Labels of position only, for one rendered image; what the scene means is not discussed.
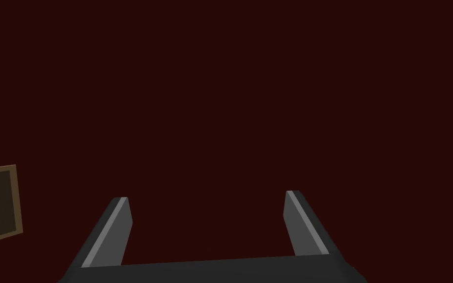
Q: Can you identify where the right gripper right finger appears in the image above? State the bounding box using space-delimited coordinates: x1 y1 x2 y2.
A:
283 190 343 261

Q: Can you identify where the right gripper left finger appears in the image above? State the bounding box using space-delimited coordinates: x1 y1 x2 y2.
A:
70 197 133 269

